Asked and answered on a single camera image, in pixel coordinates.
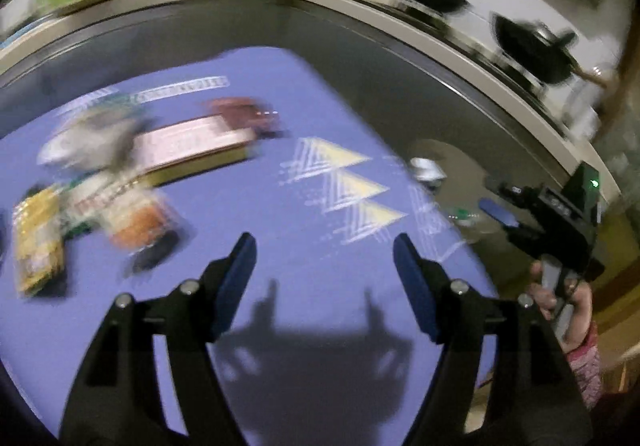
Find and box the steel wok lid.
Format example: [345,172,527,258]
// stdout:
[530,24,578,50]

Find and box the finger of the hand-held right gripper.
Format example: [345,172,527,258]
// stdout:
[487,181,540,208]
[479,199,523,232]

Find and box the long pink box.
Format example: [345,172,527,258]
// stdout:
[132,119,251,187]

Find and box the green foil packet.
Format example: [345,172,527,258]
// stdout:
[446,207,482,227]

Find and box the person's right hand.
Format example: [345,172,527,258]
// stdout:
[529,260,595,352]

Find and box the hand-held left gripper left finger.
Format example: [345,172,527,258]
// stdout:
[59,232,257,446]

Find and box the person's right forearm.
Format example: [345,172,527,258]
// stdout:
[562,321,605,409]

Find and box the round beige bin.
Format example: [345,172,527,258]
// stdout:
[407,140,506,257]

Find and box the dark red foil wrapper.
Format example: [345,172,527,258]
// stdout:
[205,97,287,139]

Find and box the patterned glass door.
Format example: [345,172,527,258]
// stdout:
[595,51,640,207]

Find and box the orange and white snack packet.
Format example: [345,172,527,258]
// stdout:
[60,171,166,237]

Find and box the grey packet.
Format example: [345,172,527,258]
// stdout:
[37,96,151,172]

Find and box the white plastic bottle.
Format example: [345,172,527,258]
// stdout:
[410,157,446,183]

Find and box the black gas stove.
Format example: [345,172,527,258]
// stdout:
[390,0,571,137]

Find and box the black wok with wooden handle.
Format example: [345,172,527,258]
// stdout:
[492,14,617,88]

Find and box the grey kitchen cabinet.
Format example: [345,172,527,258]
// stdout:
[0,0,616,207]

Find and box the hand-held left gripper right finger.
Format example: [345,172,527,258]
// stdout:
[393,233,593,446]

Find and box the blue printed tablecloth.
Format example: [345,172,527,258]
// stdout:
[0,46,501,446]

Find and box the yellow snack packet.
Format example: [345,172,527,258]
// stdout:
[12,186,68,297]

